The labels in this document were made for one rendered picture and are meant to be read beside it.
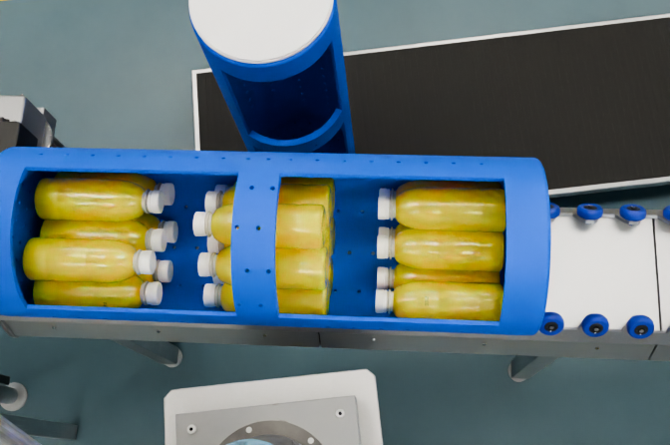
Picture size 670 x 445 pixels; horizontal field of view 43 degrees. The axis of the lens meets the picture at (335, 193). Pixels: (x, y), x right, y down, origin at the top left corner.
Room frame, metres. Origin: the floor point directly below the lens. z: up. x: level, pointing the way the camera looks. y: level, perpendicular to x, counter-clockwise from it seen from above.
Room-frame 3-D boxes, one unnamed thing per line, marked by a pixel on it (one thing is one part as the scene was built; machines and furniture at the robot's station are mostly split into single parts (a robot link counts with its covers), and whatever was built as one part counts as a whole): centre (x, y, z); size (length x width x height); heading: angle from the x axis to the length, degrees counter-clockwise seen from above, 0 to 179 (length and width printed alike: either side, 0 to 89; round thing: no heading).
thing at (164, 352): (0.44, 0.55, 0.31); 0.06 x 0.06 x 0.63; 76
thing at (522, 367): (0.20, -0.40, 0.31); 0.06 x 0.06 x 0.63; 76
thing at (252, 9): (0.89, 0.06, 1.03); 0.28 x 0.28 x 0.01
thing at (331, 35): (0.89, 0.06, 0.59); 0.28 x 0.28 x 0.88
